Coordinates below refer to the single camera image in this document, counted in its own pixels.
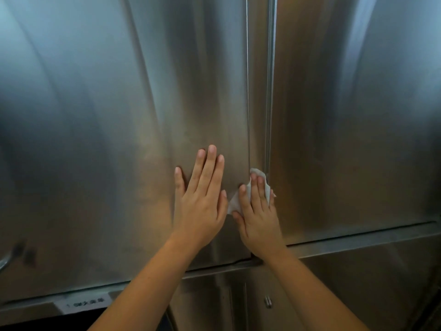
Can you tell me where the person's right hand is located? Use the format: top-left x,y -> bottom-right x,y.
231,172 -> 287,263

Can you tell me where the person's left forearm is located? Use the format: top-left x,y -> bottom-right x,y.
88,237 -> 204,331

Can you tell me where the white wet wipe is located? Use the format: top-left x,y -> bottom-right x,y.
227,168 -> 276,216

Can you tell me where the locking stainless steel cabinet door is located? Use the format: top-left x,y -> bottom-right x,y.
0,0 -> 252,304

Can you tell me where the person's left hand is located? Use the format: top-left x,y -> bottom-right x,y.
170,144 -> 229,252

